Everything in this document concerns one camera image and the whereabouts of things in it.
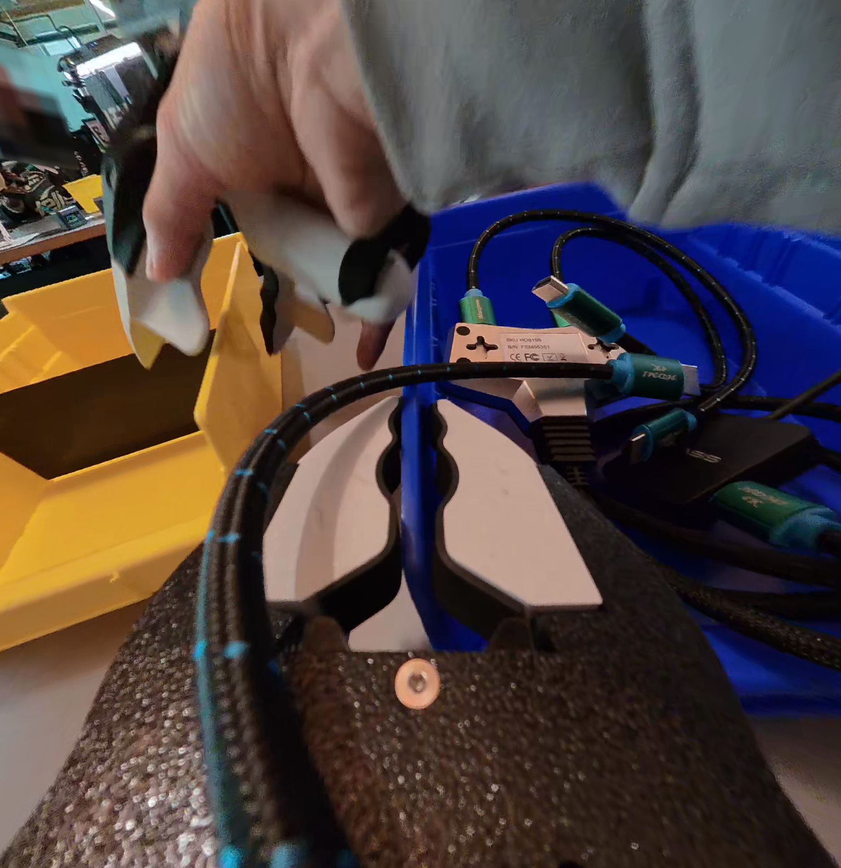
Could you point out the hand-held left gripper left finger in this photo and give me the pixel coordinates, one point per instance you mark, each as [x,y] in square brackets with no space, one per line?
[325,515]

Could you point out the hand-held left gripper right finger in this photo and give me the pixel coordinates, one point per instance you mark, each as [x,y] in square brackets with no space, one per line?
[508,536]

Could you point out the blue plastic bin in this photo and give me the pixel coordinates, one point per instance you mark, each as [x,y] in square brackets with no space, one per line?
[766,271]

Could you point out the person's right hand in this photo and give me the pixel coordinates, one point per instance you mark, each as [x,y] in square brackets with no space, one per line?
[258,115]

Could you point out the silver adapter box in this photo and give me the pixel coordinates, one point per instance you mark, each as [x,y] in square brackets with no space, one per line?
[529,349]

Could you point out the small yellow bin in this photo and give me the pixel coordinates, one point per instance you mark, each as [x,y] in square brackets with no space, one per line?
[83,193]

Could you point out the yellow plastic bin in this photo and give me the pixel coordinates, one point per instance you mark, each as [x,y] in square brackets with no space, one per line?
[108,529]

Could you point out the black adapter box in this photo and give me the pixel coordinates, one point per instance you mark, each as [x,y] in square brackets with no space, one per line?
[726,454]

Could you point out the wooden workbench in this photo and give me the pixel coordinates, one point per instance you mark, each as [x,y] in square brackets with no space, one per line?
[47,239]

